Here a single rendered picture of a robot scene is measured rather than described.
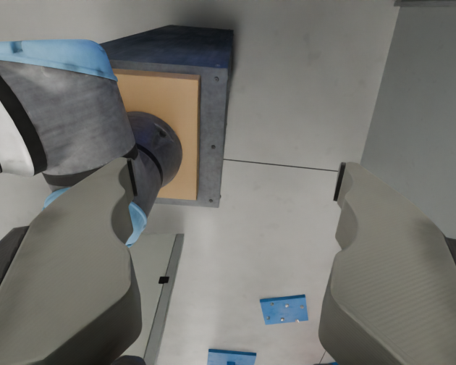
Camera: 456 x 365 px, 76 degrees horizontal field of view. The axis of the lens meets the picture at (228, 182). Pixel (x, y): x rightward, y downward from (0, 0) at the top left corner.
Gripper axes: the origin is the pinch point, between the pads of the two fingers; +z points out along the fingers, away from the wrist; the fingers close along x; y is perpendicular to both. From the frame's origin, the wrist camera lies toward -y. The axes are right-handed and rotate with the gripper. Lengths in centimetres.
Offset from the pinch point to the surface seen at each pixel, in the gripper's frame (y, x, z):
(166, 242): 130, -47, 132
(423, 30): 3, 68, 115
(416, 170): 50, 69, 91
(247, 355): 273, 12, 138
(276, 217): 115, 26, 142
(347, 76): 26, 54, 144
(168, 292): 129, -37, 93
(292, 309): 205, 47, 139
